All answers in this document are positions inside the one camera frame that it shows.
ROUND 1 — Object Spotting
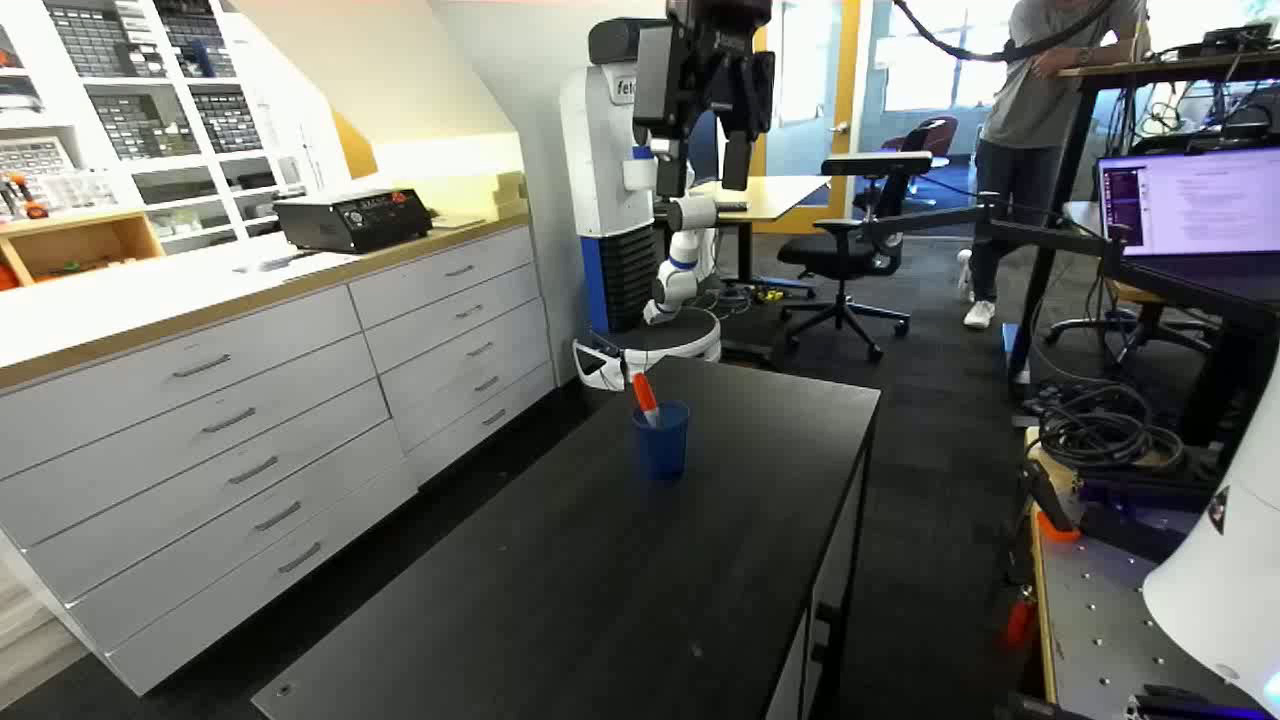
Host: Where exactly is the orange capped white marker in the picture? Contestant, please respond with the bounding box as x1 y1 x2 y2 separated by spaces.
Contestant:
630 367 663 433

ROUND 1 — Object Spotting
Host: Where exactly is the white drawer cabinet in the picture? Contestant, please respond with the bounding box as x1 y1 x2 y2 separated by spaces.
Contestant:
0 211 566 698

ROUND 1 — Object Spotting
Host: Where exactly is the black equipment box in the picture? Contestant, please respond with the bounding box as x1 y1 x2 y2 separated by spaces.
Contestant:
272 182 439 256

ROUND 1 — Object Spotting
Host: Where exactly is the wooden cubby box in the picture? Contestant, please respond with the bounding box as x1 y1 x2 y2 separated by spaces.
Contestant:
0 208 167 290

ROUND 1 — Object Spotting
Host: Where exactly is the black cable bundle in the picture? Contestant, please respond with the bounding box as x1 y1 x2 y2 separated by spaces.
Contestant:
1019 363 1192 478

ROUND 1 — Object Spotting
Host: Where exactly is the light wooden desk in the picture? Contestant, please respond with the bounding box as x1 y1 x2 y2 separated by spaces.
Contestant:
711 172 835 290

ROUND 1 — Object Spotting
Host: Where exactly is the black standing desk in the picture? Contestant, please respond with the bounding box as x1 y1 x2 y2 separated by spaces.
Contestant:
988 35 1280 391

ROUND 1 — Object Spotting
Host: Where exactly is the dark background chair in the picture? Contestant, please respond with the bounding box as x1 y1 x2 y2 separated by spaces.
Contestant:
875 113 964 203

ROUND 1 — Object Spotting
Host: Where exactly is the beige box stack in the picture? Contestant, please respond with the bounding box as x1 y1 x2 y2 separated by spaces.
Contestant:
493 166 532 222

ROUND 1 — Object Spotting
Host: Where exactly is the metal breadboard robot table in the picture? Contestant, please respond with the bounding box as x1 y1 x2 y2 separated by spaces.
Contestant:
1030 504 1264 720

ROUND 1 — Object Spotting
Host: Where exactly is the white parts bin shelf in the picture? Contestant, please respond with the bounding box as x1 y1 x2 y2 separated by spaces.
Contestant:
0 0 352 256

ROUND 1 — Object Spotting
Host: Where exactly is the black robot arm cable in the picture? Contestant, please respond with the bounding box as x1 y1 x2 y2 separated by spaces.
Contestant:
890 0 1123 66

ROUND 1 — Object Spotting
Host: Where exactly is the black office chair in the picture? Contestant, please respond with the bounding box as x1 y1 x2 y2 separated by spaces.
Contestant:
773 148 992 367

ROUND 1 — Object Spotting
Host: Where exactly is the blue plastic cup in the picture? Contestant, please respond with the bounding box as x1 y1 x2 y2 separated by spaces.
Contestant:
630 400 696 482

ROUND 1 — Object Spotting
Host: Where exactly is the standing person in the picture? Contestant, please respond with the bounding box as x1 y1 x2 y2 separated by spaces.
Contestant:
960 0 1153 331

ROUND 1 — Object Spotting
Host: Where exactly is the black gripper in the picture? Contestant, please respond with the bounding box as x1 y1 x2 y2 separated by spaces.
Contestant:
663 0 782 137

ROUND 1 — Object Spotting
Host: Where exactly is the white blue mobile robot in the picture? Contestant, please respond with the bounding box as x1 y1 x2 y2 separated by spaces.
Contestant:
557 55 752 397

